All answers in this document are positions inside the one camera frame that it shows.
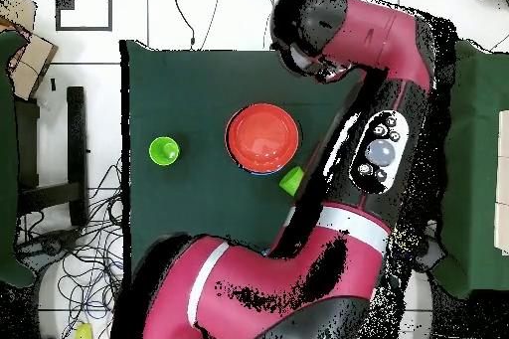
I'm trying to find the dark green tablecloth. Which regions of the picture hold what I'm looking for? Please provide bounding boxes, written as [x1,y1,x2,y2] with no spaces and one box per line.
[119,39,407,291]

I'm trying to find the white boxes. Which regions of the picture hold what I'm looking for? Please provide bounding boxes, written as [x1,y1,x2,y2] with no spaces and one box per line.
[493,109,509,256]

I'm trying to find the black floor cable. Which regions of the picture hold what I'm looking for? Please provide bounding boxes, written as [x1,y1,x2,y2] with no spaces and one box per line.
[168,0,197,51]

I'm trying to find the ridged green cup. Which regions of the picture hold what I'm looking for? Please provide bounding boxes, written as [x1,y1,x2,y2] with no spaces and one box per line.
[148,136,181,167]

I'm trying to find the tangle of floor cables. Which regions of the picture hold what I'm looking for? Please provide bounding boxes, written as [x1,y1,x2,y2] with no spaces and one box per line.
[15,155,132,339]

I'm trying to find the black stand frame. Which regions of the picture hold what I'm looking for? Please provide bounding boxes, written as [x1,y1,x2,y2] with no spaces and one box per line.
[15,85,89,229]

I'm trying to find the green cloth side table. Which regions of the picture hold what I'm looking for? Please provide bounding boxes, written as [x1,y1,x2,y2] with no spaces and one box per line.
[0,30,37,288]
[427,39,509,300]

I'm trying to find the black square floor frame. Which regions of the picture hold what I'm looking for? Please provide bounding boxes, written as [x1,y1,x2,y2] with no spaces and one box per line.
[54,0,113,33]

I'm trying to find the small yellow object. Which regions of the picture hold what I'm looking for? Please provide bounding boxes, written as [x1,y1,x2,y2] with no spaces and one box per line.
[74,321,94,339]

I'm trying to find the grey black stand base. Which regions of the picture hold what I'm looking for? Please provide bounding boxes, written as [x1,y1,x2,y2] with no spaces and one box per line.
[415,231,448,274]
[17,227,83,272]

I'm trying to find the red-orange bowl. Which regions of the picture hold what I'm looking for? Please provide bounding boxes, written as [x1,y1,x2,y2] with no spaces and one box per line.
[225,102,300,175]

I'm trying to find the large blue bowl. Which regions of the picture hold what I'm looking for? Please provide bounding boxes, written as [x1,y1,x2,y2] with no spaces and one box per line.
[244,167,283,177]

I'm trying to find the smooth green cup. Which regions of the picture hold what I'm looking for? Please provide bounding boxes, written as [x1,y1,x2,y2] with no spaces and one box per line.
[278,165,305,198]

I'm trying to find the cardboard box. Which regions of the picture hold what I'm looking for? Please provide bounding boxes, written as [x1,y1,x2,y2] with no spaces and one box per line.
[0,0,59,101]

